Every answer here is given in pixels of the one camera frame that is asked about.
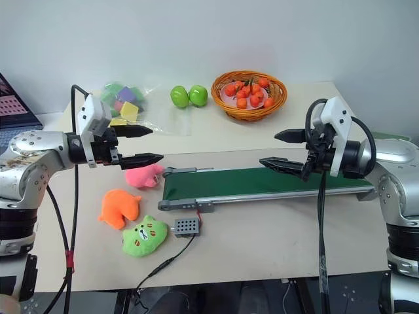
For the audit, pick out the green foam block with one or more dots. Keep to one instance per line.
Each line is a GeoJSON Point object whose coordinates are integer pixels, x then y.
{"type": "Point", "coordinates": [138, 95]}
{"type": "Point", "coordinates": [107, 98]}

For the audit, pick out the pink plate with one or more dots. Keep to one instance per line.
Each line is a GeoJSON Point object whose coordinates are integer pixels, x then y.
{"type": "Point", "coordinates": [226, 98]}

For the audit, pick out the purple foam block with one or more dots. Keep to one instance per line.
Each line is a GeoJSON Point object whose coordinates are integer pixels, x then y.
{"type": "Point", "coordinates": [125, 94]}

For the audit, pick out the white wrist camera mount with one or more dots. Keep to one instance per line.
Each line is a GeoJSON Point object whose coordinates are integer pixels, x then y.
{"type": "Point", "coordinates": [93, 112]}
{"type": "Point", "coordinates": [337, 121]}

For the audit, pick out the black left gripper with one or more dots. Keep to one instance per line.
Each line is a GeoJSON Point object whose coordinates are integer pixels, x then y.
{"type": "Point", "coordinates": [106, 153]}

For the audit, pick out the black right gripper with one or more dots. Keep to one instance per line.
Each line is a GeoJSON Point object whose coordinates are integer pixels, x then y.
{"type": "Point", "coordinates": [322, 153]}

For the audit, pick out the green conveyor belt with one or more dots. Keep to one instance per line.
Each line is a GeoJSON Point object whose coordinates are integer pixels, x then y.
{"type": "Point", "coordinates": [262, 183]}

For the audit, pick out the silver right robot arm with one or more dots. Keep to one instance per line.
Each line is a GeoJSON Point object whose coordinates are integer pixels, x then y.
{"type": "Point", "coordinates": [397, 183]}

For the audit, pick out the pink plush toy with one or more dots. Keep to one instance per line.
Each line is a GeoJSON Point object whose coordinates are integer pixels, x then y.
{"type": "Point", "coordinates": [142, 176]}

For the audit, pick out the laptop computer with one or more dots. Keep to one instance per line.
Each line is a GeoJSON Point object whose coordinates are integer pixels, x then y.
{"type": "Point", "coordinates": [16, 108]}

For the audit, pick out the small orange tangerine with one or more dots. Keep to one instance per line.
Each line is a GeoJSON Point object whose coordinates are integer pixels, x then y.
{"type": "Point", "coordinates": [246, 90]}
{"type": "Point", "coordinates": [230, 89]}
{"type": "Point", "coordinates": [268, 103]}
{"type": "Point", "coordinates": [254, 101]}
{"type": "Point", "coordinates": [264, 82]}
{"type": "Point", "coordinates": [259, 95]}
{"type": "Point", "coordinates": [238, 85]}
{"type": "Point", "coordinates": [256, 88]}
{"type": "Point", "coordinates": [242, 103]}
{"type": "Point", "coordinates": [241, 95]}

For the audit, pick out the yellow foam block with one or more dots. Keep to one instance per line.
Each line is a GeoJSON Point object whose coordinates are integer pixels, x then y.
{"type": "Point", "coordinates": [118, 122]}
{"type": "Point", "coordinates": [129, 110]}

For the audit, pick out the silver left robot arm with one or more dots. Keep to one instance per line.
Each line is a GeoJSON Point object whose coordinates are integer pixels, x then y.
{"type": "Point", "coordinates": [29, 163]}

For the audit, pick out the green flat object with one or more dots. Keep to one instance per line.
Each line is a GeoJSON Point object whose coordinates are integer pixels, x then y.
{"type": "Point", "coordinates": [391, 135]}

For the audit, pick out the green toy apple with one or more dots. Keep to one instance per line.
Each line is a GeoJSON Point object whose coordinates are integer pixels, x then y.
{"type": "Point", "coordinates": [198, 95]}
{"type": "Point", "coordinates": [179, 96]}

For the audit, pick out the orange wicker basket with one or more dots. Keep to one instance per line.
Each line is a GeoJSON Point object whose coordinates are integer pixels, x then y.
{"type": "Point", "coordinates": [278, 95]}

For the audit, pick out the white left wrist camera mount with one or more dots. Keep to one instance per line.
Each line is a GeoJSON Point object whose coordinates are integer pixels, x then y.
{"type": "Point", "coordinates": [93, 112]}

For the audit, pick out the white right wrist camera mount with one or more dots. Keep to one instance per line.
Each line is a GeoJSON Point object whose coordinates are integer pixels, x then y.
{"type": "Point", "coordinates": [337, 121]}

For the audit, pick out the clear plastic bag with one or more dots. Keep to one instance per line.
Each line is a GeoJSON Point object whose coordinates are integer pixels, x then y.
{"type": "Point", "coordinates": [163, 121]}

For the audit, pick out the black table leg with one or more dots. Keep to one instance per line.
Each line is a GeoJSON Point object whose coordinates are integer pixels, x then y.
{"type": "Point", "coordinates": [305, 296]}
{"type": "Point", "coordinates": [122, 302]}

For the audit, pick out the green plush toy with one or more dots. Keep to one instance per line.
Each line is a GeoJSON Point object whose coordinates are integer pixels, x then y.
{"type": "Point", "coordinates": [144, 237]}

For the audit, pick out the orange plush toy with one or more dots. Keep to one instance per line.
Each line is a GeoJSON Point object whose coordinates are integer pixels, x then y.
{"type": "Point", "coordinates": [119, 207]}

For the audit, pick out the small grey sensor box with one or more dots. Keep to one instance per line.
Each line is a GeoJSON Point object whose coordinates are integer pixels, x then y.
{"type": "Point", "coordinates": [186, 227]}

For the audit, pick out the red foam block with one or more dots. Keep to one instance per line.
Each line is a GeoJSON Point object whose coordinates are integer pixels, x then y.
{"type": "Point", "coordinates": [117, 106]}

